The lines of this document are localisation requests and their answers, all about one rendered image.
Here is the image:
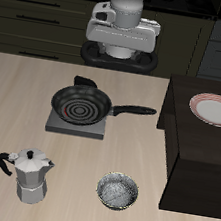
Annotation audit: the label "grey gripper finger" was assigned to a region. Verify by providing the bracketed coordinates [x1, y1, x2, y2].
[97, 42, 109, 54]
[132, 48, 143, 60]

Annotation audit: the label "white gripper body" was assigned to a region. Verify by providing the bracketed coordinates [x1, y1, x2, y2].
[84, 10, 163, 54]

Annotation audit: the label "dark grey stove plate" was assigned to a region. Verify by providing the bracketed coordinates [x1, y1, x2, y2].
[43, 105, 109, 142]

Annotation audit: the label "white plate with red rim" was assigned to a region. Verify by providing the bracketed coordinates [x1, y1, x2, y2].
[186, 89, 221, 128]

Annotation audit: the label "grey speckled bowl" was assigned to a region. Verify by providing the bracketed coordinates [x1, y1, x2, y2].
[92, 168, 143, 215]

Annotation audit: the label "round black stove knob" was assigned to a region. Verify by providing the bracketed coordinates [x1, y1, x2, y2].
[72, 74, 100, 90]

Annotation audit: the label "black frying pan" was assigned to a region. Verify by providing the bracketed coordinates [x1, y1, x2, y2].
[47, 79, 160, 138]

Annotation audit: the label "dark kitchen cupboards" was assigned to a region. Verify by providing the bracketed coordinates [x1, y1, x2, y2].
[0, 0, 216, 86]

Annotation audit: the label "dark wooden cabinet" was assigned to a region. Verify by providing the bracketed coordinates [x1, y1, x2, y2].
[143, 72, 221, 221]

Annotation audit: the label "silver moka pot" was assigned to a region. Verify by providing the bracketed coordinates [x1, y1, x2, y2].
[0, 142, 58, 208]

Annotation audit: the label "flat black base plate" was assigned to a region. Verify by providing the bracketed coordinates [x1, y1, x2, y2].
[77, 38, 160, 77]

